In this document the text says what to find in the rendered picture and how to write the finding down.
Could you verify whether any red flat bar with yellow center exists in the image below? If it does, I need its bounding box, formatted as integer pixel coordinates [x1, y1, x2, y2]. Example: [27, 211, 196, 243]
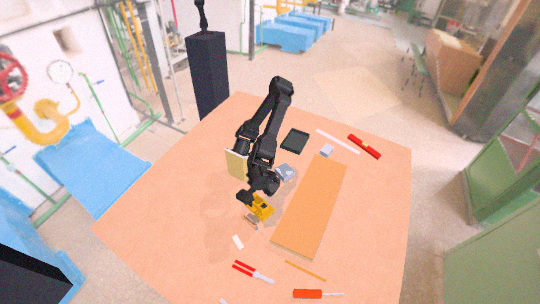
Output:
[348, 134, 381, 159]

